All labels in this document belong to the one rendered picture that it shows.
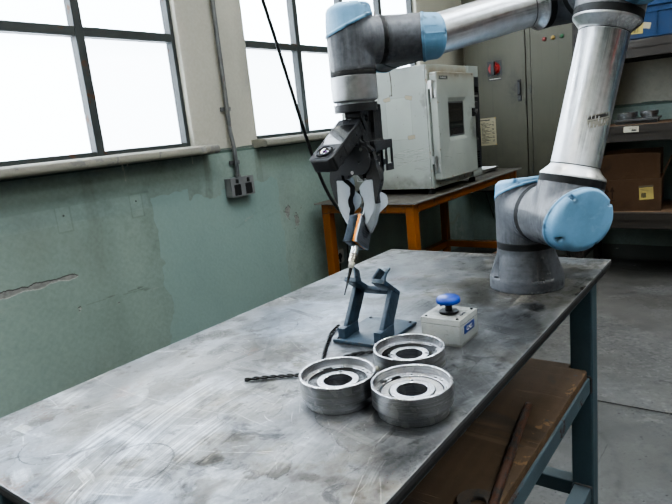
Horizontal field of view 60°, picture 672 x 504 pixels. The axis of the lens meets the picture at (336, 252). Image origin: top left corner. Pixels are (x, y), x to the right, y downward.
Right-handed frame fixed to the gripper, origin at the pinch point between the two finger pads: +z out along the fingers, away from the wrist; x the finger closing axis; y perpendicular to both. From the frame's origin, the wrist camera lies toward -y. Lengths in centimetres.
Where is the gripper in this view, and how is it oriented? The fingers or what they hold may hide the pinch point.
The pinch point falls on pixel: (359, 225)
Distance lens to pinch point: 98.0
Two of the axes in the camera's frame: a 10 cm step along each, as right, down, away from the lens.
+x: -8.3, -0.4, 5.6
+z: 1.0, 9.7, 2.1
